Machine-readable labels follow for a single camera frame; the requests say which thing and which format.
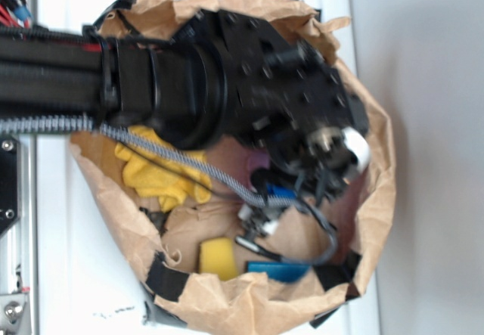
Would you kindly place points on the brown paper bag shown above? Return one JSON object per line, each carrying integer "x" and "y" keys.
{"x": 162, "y": 248}

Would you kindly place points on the yellow sponge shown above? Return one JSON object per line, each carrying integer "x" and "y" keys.
{"x": 217, "y": 257}

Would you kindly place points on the yellow microfiber cloth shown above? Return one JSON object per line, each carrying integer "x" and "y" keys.
{"x": 170, "y": 182}

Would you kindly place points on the white plastic tray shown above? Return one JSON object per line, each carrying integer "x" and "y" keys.
{"x": 85, "y": 284}

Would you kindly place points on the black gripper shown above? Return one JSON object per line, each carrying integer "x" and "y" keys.
{"x": 290, "y": 101}

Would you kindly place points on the metal frame rail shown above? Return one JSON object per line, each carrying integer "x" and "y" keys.
{"x": 19, "y": 273}

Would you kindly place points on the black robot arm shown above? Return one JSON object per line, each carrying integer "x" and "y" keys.
{"x": 222, "y": 73}

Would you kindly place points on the blue rectangular block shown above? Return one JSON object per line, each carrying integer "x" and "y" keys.
{"x": 282, "y": 272}

